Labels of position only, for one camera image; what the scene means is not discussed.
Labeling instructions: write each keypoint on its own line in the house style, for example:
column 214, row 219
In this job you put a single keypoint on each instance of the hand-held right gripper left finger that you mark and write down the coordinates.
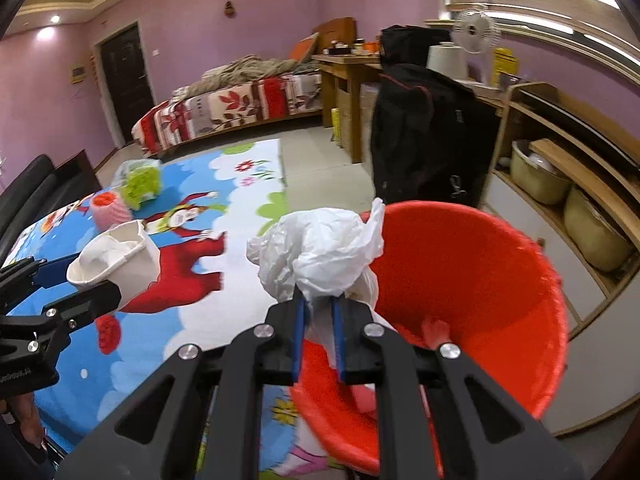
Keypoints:
column 298, row 340

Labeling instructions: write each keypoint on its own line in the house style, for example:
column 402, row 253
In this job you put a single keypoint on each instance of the white paper cup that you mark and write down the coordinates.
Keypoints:
column 135, row 265

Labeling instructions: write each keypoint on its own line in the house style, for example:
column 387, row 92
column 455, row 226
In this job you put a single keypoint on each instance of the person's left hand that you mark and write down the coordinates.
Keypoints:
column 27, row 420

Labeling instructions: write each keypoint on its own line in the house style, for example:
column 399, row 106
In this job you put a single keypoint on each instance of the gourd wall ornament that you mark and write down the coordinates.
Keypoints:
column 229, row 9

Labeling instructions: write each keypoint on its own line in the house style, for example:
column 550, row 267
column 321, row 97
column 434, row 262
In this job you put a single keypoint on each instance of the white roll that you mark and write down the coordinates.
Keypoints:
column 447, row 62

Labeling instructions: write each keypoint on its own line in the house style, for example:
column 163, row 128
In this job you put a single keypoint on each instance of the row of bottles and jars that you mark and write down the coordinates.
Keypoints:
column 350, row 47

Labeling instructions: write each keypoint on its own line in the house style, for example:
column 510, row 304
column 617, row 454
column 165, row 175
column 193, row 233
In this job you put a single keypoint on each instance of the yellow bag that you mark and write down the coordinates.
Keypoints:
column 336, row 127

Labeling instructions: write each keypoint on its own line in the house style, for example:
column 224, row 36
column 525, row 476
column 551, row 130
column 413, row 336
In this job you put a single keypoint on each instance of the wooden desk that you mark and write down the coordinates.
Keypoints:
column 345, row 72

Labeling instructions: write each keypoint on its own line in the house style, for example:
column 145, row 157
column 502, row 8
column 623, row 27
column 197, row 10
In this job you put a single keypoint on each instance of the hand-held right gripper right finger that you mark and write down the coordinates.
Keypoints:
column 340, row 340

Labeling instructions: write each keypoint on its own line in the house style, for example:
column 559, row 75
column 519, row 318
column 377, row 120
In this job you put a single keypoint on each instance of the wooden headboard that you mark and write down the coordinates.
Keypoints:
column 340, row 30

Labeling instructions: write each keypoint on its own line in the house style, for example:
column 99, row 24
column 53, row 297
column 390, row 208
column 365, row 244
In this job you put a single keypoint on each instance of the white desk fan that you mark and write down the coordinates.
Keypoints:
column 475, row 30

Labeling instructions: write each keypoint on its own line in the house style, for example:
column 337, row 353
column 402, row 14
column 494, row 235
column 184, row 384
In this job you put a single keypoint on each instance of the white plastic bag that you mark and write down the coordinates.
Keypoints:
column 320, row 250

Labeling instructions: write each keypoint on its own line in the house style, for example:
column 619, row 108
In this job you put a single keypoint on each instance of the grey quilt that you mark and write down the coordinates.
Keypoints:
column 250, row 70

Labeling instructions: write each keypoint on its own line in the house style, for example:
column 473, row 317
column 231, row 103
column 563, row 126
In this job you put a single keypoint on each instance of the orange pillow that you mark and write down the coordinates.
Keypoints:
column 302, row 47

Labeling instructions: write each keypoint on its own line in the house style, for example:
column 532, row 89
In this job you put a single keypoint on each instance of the small beige basket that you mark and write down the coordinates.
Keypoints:
column 540, row 180

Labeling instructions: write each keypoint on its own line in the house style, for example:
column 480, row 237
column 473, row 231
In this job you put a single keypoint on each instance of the large black bag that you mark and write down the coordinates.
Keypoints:
column 425, row 135

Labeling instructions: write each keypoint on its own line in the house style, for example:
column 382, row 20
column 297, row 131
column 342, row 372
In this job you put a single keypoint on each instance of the pink foam fruit net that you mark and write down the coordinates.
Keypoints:
column 107, row 212

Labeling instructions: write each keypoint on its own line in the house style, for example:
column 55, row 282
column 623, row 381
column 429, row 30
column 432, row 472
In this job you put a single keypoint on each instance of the yellow wall panel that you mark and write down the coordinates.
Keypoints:
column 78, row 74

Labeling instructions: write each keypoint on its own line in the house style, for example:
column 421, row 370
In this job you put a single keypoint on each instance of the green mesh item in bag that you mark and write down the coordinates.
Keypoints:
column 140, row 182

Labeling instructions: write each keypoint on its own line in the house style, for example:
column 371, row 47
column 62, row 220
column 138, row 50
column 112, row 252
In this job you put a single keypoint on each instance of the dark brown door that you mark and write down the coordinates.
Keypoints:
column 125, row 85

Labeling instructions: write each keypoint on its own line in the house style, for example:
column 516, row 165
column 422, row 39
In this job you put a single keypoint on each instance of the brown wooden cabinet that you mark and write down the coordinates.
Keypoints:
column 80, row 170

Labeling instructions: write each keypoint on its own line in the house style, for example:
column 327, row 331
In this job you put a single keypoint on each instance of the wooden shelf unit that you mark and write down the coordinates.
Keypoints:
column 550, row 110

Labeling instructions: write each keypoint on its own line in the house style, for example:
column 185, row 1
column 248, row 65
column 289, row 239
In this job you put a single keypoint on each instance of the bed with floral sheet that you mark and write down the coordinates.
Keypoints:
column 225, row 105

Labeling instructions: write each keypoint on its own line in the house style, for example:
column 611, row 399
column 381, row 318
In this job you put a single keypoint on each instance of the yellow packet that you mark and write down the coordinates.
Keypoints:
column 505, row 65

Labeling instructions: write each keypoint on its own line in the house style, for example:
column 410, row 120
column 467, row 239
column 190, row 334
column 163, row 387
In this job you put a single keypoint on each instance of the blue cartoon printed blanket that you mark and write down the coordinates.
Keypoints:
column 200, row 320

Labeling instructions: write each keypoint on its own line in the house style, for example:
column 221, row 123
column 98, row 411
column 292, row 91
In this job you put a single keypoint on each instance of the black sofa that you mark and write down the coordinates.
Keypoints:
column 25, row 195

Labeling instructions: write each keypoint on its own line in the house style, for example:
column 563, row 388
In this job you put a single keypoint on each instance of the red plastic bucket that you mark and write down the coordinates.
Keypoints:
column 475, row 285

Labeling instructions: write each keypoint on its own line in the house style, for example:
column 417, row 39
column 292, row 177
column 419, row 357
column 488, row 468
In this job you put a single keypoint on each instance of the small black bag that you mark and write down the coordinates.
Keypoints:
column 410, row 42

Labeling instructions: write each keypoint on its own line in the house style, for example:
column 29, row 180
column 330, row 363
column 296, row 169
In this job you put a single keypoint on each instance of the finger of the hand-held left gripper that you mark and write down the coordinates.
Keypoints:
column 55, row 267
column 90, row 302

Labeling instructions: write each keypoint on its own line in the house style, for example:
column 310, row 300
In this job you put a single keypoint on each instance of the large beige basket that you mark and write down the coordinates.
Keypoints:
column 595, row 230

